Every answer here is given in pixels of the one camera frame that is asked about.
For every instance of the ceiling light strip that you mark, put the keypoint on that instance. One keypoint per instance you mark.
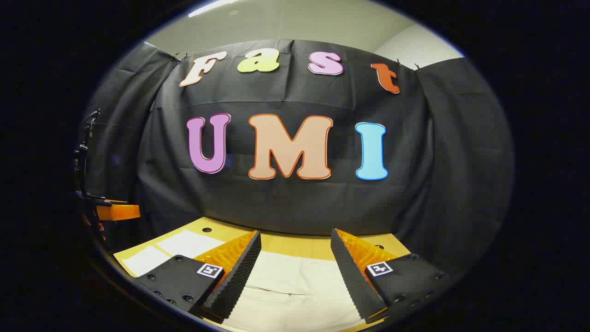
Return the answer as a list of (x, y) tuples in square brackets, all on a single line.
[(212, 8)]

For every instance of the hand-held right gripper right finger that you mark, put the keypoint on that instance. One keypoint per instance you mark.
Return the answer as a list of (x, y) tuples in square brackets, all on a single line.
[(352, 276)]

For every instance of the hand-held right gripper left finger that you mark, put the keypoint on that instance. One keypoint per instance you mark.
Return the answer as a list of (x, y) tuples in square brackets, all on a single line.
[(239, 272)]

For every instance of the black backdrop cloth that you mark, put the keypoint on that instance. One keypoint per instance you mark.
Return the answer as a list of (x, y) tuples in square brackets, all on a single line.
[(286, 207)]

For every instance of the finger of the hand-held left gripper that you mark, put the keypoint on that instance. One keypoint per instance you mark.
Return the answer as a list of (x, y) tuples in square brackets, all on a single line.
[(122, 212)]

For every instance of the cream white jeans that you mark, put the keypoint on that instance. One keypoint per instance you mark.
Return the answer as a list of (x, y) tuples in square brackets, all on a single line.
[(295, 295)]

